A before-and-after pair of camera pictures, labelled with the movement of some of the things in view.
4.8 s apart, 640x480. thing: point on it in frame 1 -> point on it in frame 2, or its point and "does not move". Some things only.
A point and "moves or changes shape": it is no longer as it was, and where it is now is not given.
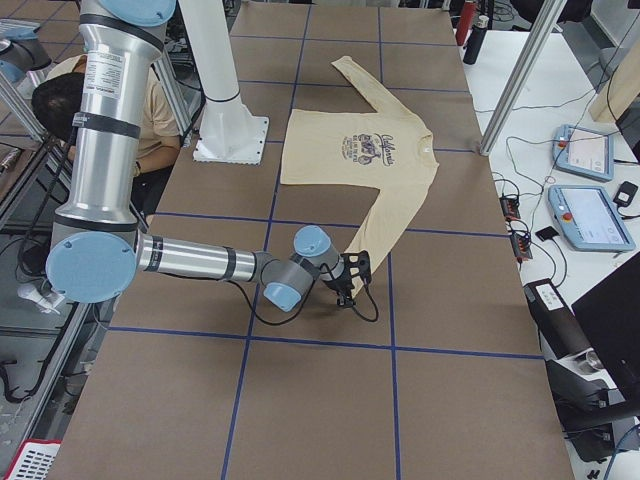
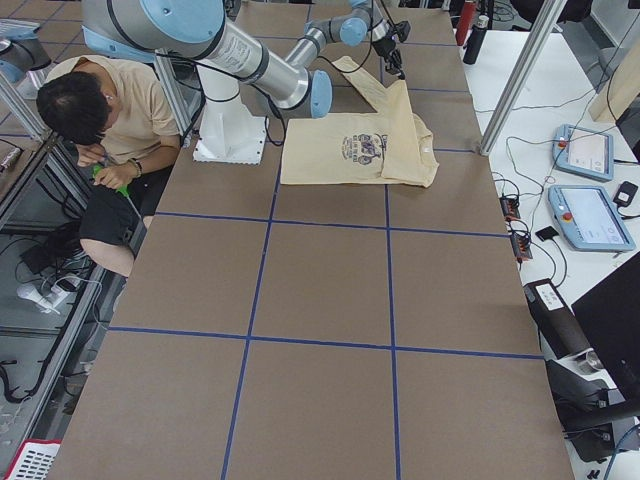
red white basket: [34, 459] does not move
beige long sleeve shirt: [390, 149] moves or changes shape
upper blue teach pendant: [584, 152] does not move
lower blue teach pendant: [589, 220] does not move
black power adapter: [625, 194] does not move
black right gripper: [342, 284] -> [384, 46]
